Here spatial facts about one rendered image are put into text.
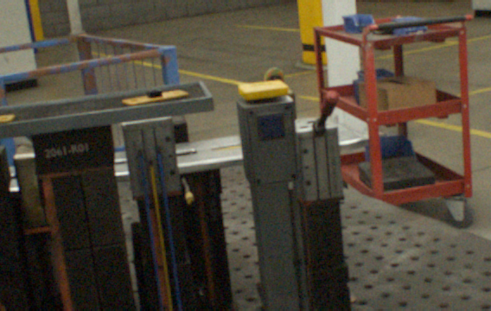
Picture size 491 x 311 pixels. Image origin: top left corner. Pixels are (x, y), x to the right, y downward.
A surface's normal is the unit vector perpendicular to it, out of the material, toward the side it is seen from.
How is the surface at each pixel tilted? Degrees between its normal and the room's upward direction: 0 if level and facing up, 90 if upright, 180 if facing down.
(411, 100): 90
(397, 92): 90
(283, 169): 90
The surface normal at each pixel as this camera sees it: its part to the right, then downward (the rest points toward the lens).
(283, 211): 0.15, 0.23
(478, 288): -0.11, -0.96
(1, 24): 0.48, 0.17
